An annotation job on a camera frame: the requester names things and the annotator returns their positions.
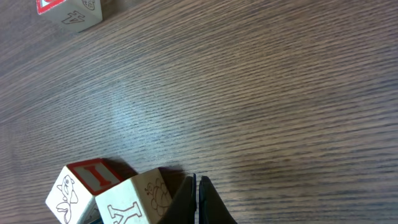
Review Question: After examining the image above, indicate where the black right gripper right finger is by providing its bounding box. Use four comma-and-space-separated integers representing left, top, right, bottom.
199, 176, 237, 224

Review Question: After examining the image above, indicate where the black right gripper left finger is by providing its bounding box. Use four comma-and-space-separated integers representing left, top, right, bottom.
158, 174, 197, 224

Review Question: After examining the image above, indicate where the blue H wooden block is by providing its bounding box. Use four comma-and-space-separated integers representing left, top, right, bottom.
96, 168, 172, 224

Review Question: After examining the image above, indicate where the wooden block red side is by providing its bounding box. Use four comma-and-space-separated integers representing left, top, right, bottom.
45, 158, 123, 224

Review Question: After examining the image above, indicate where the red O letter block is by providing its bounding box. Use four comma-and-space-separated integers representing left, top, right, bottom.
36, 0, 103, 32

